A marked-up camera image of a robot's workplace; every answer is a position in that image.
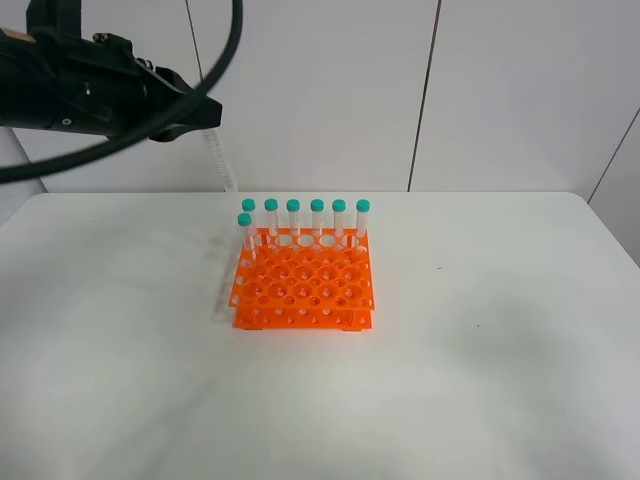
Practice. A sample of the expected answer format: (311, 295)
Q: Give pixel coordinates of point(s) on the front-left racked test tube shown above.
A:
(249, 248)

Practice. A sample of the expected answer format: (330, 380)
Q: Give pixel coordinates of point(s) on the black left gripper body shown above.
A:
(98, 87)

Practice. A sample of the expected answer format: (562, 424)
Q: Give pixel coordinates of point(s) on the orange test tube rack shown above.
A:
(304, 282)

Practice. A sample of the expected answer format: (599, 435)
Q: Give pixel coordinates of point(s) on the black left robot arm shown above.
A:
(19, 56)

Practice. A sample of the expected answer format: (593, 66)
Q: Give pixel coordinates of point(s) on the row tube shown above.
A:
(339, 208)
(362, 208)
(271, 207)
(249, 207)
(317, 208)
(293, 209)

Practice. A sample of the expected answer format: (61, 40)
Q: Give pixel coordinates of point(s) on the green-capped test tube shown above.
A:
(220, 163)

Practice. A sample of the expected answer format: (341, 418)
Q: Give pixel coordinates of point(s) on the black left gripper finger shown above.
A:
(207, 115)

